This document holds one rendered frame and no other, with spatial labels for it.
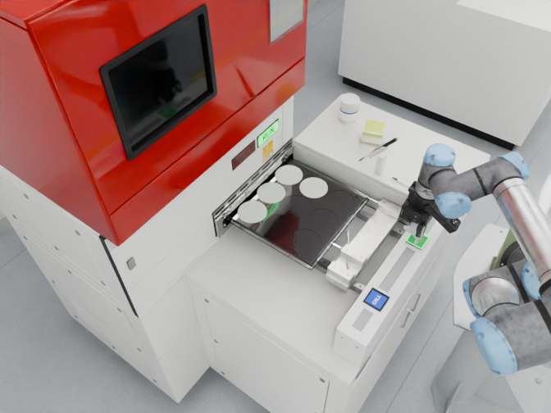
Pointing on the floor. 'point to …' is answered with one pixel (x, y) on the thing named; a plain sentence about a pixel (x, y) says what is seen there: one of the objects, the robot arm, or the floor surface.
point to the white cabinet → (247, 354)
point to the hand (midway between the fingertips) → (420, 238)
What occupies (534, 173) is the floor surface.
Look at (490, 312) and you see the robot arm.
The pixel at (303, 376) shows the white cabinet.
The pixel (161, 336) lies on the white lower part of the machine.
